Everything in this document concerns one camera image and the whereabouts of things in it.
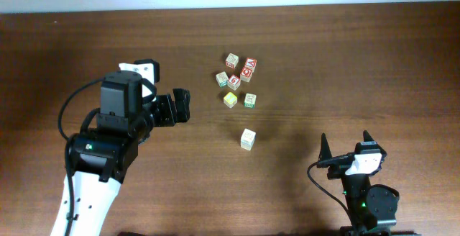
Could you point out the red letter Q block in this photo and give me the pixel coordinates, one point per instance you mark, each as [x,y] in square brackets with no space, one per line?
[246,74]

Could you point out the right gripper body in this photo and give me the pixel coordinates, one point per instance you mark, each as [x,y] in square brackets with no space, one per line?
[338,170]

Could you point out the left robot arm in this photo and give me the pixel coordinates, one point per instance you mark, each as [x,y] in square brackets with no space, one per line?
[98,156]

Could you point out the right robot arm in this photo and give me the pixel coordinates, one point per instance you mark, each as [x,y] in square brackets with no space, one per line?
[370,208]

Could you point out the block with green Z side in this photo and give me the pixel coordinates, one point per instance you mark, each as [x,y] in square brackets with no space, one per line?
[247,139]

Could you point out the red number 6 block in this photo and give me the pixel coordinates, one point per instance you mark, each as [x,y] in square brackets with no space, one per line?
[234,82]

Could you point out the red letter A block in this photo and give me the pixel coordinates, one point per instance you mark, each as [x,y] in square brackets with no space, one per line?
[250,63]

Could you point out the block with red C side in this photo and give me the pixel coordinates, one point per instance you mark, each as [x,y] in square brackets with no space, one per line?
[232,60]

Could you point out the butterfly block green side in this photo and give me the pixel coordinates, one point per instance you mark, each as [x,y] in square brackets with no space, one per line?
[250,100]

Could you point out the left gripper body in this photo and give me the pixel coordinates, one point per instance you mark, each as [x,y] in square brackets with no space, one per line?
[163,116]

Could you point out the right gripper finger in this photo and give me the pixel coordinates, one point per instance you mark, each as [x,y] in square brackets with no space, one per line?
[367,137]
[325,155]

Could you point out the yellow number 1 block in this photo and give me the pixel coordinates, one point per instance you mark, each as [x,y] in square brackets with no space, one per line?
[230,100]

